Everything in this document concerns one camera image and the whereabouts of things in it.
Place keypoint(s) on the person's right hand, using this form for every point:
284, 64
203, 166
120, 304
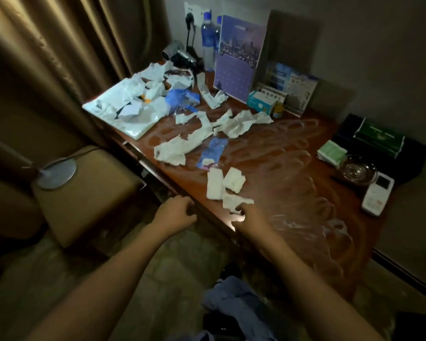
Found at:
253, 222

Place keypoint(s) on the person's left hand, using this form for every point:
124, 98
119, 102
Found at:
172, 215

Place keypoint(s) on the blue plastic wrapper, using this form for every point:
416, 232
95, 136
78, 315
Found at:
211, 153
181, 100

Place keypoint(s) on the white paper scraps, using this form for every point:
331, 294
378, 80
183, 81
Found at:
192, 142

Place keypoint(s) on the person's left forearm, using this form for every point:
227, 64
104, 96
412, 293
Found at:
99, 294

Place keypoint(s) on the person's right forearm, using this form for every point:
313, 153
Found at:
319, 294

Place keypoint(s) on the reddish wooden desk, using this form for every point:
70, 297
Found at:
284, 174

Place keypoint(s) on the person's blue trousers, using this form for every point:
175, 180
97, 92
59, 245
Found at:
234, 309

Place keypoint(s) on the purple desk calendar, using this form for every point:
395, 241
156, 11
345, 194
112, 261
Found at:
238, 60

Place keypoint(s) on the beige padded stool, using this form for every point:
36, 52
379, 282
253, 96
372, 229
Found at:
92, 199

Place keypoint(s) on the small green white packet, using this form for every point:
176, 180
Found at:
331, 153

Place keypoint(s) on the small orange jar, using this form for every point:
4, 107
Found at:
277, 110

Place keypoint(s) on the clear glass ashtray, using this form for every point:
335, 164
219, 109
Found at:
358, 171

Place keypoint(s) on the small teal box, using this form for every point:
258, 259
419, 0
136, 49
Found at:
260, 104

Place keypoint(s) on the white remote control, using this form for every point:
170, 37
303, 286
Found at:
377, 194

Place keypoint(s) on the silver hair dryer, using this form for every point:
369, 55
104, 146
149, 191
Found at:
184, 59

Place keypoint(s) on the black tissue box green label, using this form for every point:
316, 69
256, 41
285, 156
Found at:
412, 164

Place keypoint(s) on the clear water bottle blue label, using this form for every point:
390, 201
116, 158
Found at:
209, 39

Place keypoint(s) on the brown curtain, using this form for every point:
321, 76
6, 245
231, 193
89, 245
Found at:
42, 53

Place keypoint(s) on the white wall outlet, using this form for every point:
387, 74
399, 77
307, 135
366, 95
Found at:
195, 12

